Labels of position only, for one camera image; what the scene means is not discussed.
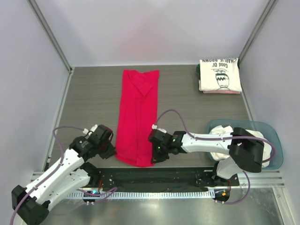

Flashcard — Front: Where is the aluminium corner post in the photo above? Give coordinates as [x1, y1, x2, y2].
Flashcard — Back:
[28, 0, 73, 75]
[239, 0, 278, 64]

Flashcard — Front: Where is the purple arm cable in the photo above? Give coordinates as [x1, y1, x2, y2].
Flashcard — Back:
[9, 126, 118, 225]
[154, 109, 277, 206]

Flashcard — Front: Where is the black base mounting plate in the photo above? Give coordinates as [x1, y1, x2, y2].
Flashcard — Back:
[83, 167, 240, 193]

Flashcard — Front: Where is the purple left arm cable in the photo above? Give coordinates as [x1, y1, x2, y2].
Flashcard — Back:
[9, 126, 118, 225]

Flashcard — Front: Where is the red t shirt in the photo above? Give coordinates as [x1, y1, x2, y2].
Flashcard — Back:
[116, 70, 159, 167]

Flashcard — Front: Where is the folded white printed t shirt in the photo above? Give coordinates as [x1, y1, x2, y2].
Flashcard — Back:
[199, 58, 242, 92]

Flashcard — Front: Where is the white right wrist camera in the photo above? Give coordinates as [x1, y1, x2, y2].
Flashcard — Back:
[151, 124, 167, 133]

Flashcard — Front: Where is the right aluminium corner post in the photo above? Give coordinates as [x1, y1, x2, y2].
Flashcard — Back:
[239, 0, 278, 64]

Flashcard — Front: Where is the aluminium rail frame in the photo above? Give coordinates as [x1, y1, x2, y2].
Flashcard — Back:
[30, 170, 285, 188]

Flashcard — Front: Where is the folded dark green t shirt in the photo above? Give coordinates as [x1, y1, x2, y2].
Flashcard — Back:
[196, 64, 201, 81]

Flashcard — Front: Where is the left aluminium corner post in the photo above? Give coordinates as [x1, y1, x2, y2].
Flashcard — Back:
[28, 0, 73, 75]

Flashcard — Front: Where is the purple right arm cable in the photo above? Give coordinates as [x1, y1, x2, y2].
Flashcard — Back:
[154, 109, 277, 206]

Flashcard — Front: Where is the blue plastic basket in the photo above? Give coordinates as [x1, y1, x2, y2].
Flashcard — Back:
[206, 119, 284, 170]

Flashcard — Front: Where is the folded pink t shirt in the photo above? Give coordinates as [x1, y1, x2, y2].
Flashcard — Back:
[203, 90, 241, 94]

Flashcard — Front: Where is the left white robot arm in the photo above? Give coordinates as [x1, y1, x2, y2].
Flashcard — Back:
[10, 125, 116, 225]

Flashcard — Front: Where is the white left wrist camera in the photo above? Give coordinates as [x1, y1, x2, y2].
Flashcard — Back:
[83, 124, 98, 136]

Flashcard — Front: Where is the crumpled white t shirt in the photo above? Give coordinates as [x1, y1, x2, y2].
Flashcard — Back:
[209, 125, 272, 161]

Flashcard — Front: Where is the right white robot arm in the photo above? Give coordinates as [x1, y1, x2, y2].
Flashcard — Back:
[148, 127, 264, 187]

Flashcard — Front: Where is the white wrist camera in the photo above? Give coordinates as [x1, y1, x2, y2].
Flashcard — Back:
[151, 124, 167, 133]
[83, 124, 98, 136]

